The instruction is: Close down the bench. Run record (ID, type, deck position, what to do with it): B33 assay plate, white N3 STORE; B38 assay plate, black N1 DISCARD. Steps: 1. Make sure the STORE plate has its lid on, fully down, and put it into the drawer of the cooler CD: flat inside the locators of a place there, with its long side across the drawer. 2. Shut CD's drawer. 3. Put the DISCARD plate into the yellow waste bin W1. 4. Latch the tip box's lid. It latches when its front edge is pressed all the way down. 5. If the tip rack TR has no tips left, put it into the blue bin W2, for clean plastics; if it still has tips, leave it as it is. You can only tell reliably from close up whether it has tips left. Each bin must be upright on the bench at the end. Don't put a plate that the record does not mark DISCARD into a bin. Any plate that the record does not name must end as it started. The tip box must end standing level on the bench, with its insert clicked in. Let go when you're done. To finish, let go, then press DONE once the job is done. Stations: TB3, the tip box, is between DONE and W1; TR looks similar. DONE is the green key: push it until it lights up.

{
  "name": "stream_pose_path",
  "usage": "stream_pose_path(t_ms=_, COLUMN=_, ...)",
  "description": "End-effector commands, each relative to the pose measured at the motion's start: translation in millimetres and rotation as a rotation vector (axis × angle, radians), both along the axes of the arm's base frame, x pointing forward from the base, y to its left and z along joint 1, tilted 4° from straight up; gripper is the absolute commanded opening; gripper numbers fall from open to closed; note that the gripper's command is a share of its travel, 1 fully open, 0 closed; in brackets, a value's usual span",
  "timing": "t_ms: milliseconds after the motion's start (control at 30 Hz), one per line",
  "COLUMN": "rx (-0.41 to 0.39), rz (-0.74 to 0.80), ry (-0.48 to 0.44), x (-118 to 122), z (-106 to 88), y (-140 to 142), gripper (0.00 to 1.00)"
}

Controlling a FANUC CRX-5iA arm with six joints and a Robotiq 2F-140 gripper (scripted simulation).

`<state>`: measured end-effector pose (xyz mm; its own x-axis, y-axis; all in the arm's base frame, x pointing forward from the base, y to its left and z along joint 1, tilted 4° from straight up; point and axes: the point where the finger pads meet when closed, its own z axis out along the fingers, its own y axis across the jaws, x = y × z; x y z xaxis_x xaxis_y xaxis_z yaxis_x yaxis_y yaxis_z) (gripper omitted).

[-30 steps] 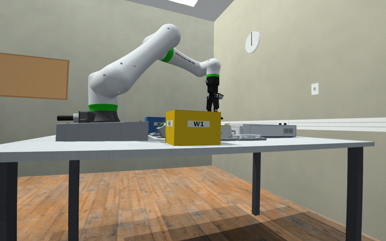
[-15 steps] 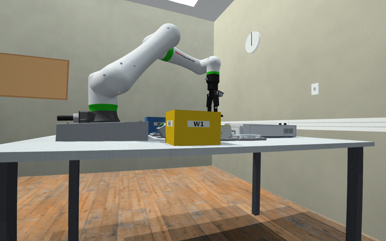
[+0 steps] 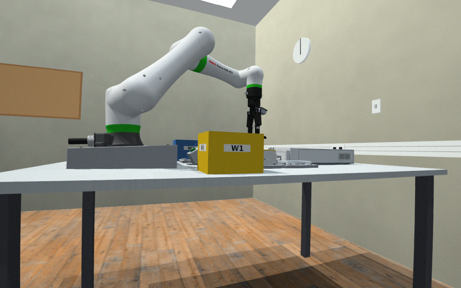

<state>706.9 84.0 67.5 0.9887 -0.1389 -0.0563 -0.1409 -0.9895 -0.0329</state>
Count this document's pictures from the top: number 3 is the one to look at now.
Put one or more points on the blue bin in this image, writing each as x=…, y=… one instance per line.
x=184, y=146

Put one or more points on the yellow waste bin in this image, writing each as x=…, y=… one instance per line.
x=230, y=153

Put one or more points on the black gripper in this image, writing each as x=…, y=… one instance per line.
x=254, y=114

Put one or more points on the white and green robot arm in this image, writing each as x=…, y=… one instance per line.
x=141, y=92

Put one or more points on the yellow rack with grid of holes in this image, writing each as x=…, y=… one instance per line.
x=270, y=157

